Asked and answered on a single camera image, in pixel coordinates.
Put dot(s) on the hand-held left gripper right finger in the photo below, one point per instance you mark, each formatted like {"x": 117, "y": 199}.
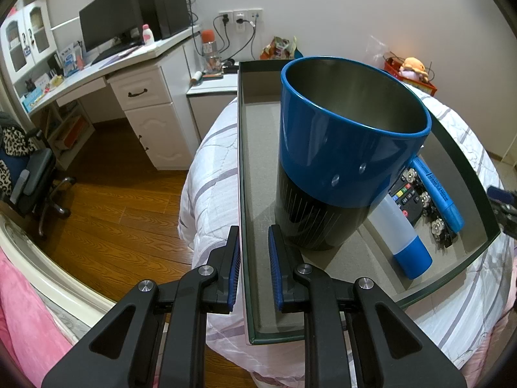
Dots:
{"x": 275, "y": 268}

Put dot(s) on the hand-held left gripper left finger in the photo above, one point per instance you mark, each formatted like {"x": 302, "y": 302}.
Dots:
{"x": 232, "y": 268}

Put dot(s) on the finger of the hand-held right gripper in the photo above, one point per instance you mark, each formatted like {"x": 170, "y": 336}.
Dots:
{"x": 503, "y": 196}

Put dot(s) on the dark green tray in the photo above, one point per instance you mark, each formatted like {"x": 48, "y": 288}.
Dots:
{"x": 262, "y": 210}

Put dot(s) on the blue bar with metal wheels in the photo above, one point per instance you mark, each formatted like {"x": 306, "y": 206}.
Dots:
{"x": 438, "y": 194}

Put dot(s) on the black remote control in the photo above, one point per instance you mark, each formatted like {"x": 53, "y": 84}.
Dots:
{"x": 404, "y": 198}

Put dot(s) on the translucent tube with blue cap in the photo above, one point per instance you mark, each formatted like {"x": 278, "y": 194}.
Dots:
{"x": 412, "y": 256}

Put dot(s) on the blue and black round bin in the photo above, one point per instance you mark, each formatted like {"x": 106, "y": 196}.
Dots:
{"x": 323, "y": 169}

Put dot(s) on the white striped bedspread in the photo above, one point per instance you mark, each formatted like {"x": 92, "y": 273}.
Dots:
{"x": 214, "y": 161}

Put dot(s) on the red basket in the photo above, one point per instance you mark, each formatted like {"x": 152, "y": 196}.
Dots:
{"x": 422, "y": 85}

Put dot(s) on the orange plush toy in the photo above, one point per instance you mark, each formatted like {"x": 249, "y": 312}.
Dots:
{"x": 414, "y": 68}

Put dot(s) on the white nightstand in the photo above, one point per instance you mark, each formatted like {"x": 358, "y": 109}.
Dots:
{"x": 212, "y": 105}

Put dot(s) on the white desk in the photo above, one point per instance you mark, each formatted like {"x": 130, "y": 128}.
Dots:
{"x": 149, "y": 113}

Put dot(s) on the clear plastic bag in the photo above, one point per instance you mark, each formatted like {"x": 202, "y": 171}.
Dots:
{"x": 379, "y": 48}

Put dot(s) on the pink blanket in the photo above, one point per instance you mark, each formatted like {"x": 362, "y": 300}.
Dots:
{"x": 24, "y": 323}

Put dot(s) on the clear bottle with orange cap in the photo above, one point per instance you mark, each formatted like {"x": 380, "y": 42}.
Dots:
{"x": 210, "y": 52}

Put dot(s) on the office chair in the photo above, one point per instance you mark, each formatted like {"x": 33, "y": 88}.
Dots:
{"x": 32, "y": 178}

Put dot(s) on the colourful snack bag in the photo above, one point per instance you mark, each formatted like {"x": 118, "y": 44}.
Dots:
{"x": 278, "y": 48}

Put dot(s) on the white bottle with pink cap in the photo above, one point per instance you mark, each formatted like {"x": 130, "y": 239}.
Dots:
{"x": 148, "y": 36}

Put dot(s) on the black keyboard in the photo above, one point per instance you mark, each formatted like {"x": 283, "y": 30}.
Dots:
{"x": 111, "y": 53}

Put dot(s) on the leopard print garment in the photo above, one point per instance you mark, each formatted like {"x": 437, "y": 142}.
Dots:
{"x": 14, "y": 145}

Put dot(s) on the black computer tower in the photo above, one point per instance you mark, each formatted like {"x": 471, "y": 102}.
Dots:
{"x": 165, "y": 4}

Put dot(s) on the black computer monitor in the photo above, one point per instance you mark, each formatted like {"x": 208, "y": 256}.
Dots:
{"x": 109, "y": 20}

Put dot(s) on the white hutch cabinet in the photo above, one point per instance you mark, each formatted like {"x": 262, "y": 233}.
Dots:
{"x": 24, "y": 40}

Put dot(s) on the white bed frame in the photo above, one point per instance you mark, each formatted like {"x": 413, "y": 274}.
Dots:
{"x": 60, "y": 291}

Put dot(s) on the white wall outlet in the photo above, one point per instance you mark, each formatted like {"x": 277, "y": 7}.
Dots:
{"x": 242, "y": 17}

